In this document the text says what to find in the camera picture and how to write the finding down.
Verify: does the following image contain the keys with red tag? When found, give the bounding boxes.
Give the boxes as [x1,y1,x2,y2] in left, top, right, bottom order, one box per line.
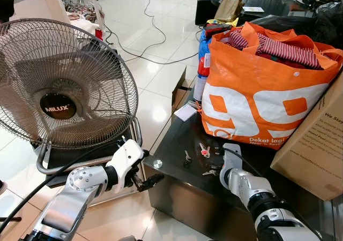
[198,142,211,159]

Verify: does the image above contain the black glass table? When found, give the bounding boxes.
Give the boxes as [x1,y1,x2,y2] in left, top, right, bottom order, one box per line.
[143,106,343,241]

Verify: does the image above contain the white paper card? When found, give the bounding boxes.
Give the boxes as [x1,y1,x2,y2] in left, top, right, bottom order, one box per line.
[174,104,199,123]

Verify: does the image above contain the small open cardboard box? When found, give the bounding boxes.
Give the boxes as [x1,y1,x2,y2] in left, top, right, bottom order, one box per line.
[171,66,197,116]

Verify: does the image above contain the chrome tube fan stand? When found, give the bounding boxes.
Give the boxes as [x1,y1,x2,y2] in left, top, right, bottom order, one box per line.
[35,117,144,176]

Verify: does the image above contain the blue plastic water bottle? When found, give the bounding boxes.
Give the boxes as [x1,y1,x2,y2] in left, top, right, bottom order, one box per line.
[192,31,213,103]

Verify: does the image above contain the orange and white shopping bag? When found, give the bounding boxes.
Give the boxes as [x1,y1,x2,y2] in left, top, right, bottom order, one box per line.
[200,21,343,151]

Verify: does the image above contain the grey metal cage fan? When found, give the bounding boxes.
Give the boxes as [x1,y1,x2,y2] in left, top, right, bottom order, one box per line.
[0,18,140,150]

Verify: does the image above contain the large printed cardboard box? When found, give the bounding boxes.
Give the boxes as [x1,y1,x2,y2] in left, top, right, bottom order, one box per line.
[270,72,343,202]

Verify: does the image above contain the red striped clothes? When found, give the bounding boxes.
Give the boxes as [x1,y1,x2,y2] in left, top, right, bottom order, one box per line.
[222,29,323,71]

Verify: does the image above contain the clear plastic bag of items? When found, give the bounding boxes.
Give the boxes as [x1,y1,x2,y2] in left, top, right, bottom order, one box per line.
[58,0,106,39]

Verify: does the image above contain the brown paper bag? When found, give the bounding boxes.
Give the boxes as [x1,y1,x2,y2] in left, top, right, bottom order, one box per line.
[215,0,243,22]

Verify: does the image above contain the white paper slip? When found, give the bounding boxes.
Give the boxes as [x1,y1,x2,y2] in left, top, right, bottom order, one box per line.
[242,6,265,14]

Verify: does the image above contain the white cabinet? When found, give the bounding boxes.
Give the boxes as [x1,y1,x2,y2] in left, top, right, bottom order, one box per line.
[0,0,71,26]

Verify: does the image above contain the black garbage bag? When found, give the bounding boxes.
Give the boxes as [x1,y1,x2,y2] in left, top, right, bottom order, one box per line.
[251,2,343,50]

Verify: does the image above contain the black low coffee table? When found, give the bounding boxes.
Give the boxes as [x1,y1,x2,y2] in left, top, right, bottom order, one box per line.
[195,0,343,26]

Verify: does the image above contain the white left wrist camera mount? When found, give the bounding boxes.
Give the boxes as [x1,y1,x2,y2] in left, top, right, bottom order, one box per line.
[105,139,146,191]

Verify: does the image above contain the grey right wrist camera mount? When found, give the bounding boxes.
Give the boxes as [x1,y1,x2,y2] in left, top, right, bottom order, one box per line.
[219,143,275,205]

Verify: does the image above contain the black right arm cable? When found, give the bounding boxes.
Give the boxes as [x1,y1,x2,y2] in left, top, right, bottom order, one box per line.
[224,146,264,180]

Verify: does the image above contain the black floor cable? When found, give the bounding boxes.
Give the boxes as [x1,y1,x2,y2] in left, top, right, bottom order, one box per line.
[103,0,205,66]

